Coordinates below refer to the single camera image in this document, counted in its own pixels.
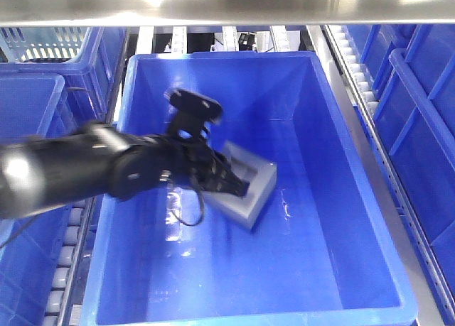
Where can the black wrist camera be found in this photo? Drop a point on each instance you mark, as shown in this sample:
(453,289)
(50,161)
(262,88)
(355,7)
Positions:
(193,111)

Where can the white roller conveyor track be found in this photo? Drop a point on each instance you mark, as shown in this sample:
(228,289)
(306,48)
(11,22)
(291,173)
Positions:
(58,308)

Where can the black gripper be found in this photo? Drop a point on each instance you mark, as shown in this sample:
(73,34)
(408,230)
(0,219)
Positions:
(196,165)

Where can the steel shelf beam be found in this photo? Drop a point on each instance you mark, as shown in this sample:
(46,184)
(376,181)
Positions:
(132,13)

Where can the large blue target bin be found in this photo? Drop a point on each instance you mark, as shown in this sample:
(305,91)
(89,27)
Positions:
(307,245)

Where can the blue bin left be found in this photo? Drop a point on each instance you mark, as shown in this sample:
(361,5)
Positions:
(31,105)

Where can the blue bin far right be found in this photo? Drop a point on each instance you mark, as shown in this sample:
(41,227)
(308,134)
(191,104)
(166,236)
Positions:
(411,69)

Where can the gray square hollow base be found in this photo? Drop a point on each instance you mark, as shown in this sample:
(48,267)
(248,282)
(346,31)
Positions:
(248,166)

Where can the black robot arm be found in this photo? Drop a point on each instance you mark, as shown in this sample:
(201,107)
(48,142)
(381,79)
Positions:
(43,174)

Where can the blue perforated crate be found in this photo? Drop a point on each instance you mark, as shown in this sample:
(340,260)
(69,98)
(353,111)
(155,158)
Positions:
(87,57)

